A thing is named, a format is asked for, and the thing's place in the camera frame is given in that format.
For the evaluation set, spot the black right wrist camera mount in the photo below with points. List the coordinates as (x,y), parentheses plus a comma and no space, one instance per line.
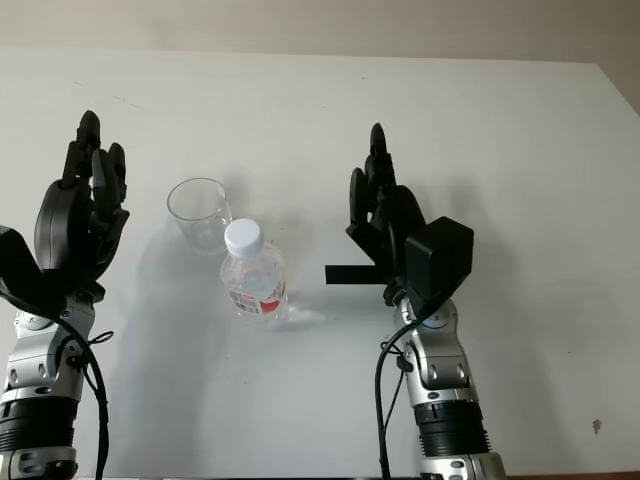
(440,255)

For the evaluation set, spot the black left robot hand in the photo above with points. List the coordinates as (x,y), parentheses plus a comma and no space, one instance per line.
(62,220)

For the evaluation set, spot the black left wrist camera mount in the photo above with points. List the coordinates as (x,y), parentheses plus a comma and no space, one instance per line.
(20,270)

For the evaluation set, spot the clear water bottle white cap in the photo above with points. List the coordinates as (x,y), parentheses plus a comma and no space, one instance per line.
(255,280)

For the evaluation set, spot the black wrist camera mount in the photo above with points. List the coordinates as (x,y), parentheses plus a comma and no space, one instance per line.
(440,255)
(20,270)

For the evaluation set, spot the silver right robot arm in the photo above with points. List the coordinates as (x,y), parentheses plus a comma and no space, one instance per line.
(442,370)

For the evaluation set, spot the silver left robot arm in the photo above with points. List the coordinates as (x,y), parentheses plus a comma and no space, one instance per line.
(37,360)

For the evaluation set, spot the black tape strip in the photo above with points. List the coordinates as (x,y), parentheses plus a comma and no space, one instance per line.
(350,275)

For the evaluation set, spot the clear plastic cup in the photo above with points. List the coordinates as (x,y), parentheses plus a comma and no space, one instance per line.
(200,220)

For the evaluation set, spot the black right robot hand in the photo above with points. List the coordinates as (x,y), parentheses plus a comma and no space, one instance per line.
(395,215)

